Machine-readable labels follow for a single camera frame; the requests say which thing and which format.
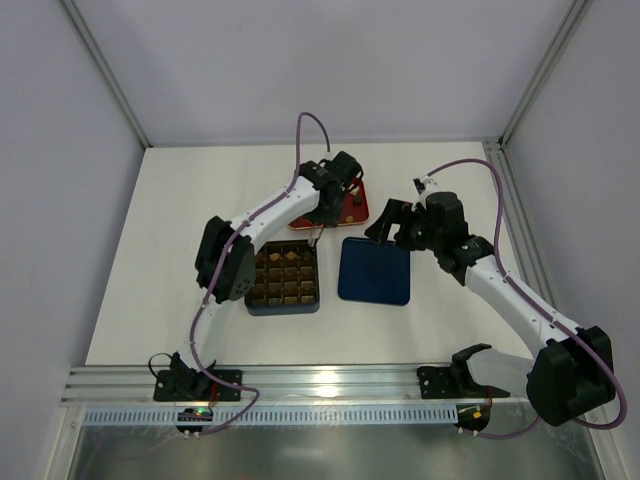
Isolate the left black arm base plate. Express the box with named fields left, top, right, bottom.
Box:
left=153, top=370, right=241, bottom=402

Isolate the right frame post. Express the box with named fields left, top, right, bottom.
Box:
left=499, top=0, right=593, bottom=148

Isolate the red rectangular tray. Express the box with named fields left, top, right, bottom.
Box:
left=288, top=179, right=370, bottom=231

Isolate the blue box lid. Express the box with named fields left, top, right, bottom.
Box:
left=337, top=237, right=411, bottom=306

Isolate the left frame post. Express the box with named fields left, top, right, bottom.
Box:
left=59, top=0, right=152, bottom=149

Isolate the aluminium rail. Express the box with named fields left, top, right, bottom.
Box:
left=59, top=363, right=521, bottom=407

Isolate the frame post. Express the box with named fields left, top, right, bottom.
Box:
left=499, top=0, right=593, bottom=148
left=59, top=0, right=152, bottom=149

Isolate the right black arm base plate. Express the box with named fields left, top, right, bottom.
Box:
left=416, top=365, right=511, bottom=400

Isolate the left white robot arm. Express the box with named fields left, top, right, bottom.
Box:
left=154, top=151, right=363, bottom=400

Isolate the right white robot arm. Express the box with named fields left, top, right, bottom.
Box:
left=365, top=192, right=627, bottom=426

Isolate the blue chocolate box with insert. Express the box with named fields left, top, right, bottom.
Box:
left=244, top=240, right=320, bottom=316

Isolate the slotted cable duct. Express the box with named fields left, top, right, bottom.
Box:
left=82, top=404, right=458, bottom=427

